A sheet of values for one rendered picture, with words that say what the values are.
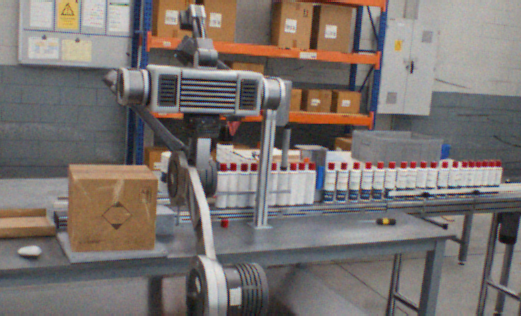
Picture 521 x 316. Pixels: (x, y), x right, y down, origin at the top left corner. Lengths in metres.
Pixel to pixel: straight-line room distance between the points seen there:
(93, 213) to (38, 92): 4.95
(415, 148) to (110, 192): 3.09
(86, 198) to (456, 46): 7.42
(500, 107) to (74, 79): 5.98
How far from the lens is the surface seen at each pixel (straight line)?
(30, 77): 7.18
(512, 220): 4.21
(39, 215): 2.84
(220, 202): 2.89
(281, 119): 2.76
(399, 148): 4.85
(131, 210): 2.33
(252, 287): 1.89
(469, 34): 9.31
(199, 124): 2.21
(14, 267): 2.28
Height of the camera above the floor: 1.63
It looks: 10 degrees down
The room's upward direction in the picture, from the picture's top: 5 degrees clockwise
